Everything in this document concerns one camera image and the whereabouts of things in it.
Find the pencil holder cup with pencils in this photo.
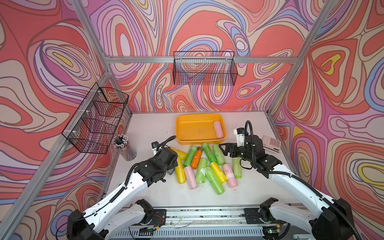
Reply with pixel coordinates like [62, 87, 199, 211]
[113, 135, 137, 161]

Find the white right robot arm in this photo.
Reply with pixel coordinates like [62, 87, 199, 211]
[219, 135, 361, 240]

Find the yellow roll upper left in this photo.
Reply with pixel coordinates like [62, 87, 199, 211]
[171, 148, 188, 161]

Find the black wire basket on back wall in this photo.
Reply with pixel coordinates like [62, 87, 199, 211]
[173, 51, 238, 86]

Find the yellow plastic storage box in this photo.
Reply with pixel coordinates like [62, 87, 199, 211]
[175, 114, 227, 145]

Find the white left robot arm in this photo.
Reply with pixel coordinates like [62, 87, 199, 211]
[66, 147, 178, 240]

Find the green roll beside orange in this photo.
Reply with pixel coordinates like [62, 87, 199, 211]
[183, 146, 198, 167]

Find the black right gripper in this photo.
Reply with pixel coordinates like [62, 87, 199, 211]
[218, 142, 255, 163]

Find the black wire basket on left wall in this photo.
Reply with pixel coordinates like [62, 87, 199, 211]
[62, 83, 129, 154]

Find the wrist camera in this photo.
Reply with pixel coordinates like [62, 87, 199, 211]
[234, 128, 246, 147]
[151, 141, 160, 156]

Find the metal base rail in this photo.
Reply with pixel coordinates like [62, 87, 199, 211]
[80, 203, 307, 240]

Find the yellow trash bag roll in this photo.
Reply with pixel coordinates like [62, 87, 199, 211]
[175, 157, 187, 184]
[210, 162, 227, 184]

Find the pink labelled trash bag roll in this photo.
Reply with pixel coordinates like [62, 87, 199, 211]
[223, 164, 238, 188]

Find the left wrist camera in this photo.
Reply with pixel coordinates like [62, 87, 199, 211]
[151, 141, 160, 156]

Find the orange trash bag roll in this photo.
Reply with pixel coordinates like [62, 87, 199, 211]
[191, 148, 203, 170]

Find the light green trash bag roll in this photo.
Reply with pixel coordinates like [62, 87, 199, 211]
[233, 158, 242, 179]

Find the large green trash bag roll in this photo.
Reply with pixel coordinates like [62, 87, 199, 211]
[204, 167, 225, 195]

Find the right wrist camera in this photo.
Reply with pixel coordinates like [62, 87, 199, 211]
[234, 128, 246, 147]

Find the yellow trash bag roll left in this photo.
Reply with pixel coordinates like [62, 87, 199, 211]
[175, 157, 187, 184]

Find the light green roll upper right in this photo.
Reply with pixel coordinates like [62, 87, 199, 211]
[213, 144, 226, 166]

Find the yellow trash bag roll centre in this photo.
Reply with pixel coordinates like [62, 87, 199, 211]
[210, 162, 227, 184]

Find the black wire basket on wall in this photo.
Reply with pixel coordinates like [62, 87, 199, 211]
[173, 51, 238, 86]
[62, 83, 129, 154]

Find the pink calculator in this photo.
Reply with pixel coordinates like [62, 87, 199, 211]
[262, 135, 281, 153]

